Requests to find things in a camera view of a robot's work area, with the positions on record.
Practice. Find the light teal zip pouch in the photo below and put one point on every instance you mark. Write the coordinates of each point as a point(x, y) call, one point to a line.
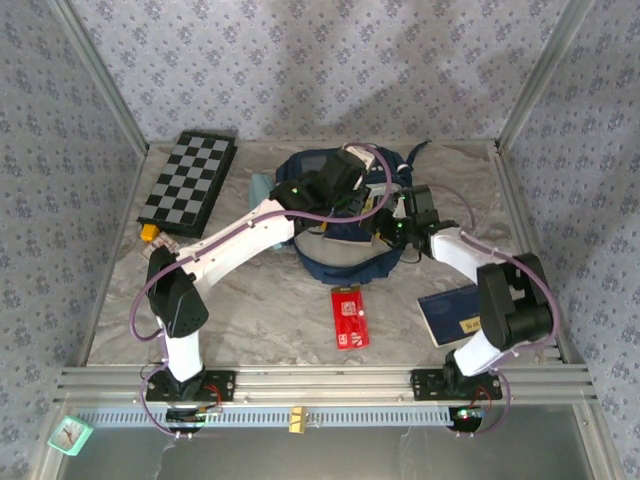
point(260, 192)

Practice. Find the navy blue backpack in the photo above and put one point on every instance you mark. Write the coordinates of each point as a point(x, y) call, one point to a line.
point(345, 265)

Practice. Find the navy booklet yellow label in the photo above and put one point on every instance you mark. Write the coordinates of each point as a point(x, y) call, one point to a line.
point(447, 315)

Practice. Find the red printed packet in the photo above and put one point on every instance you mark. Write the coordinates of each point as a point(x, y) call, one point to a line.
point(351, 320)

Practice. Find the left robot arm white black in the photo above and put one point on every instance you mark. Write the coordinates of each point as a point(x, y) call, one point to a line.
point(235, 245)

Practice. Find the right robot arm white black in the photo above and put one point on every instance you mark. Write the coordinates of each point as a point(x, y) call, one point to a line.
point(515, 305)

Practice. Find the black grey chessboard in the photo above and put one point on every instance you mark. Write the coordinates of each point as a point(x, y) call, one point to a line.
point(187, 182)

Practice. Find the small white printed box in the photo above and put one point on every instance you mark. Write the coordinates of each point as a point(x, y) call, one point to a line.
point(162, 246)

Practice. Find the small yellow block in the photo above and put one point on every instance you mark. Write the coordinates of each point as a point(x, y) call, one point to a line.
point(150, 233)

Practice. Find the right controller circuit board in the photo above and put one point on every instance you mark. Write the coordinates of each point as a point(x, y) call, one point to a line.
point(467, 416)

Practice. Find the controller circuit board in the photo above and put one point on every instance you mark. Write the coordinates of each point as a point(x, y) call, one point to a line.
point(192, 416)
point(467, 416)

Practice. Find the yellow clamp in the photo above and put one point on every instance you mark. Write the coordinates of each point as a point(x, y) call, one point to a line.
point(298, 420)

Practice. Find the left controller circuit board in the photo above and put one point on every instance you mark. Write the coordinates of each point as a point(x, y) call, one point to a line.
point(192, 416)

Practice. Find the teal alarm clock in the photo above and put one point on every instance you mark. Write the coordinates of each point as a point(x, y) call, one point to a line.
point(70, 436)

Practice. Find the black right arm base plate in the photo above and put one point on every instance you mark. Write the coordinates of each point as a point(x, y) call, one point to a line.
point(425, 385)

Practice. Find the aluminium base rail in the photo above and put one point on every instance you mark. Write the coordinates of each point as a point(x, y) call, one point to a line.
point(325, 382)

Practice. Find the aluminium frame post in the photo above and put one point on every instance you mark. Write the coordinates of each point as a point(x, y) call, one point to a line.
point(100, 75)
point(545, 75)

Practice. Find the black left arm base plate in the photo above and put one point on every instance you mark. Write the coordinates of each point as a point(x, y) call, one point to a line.
point(222, 385)

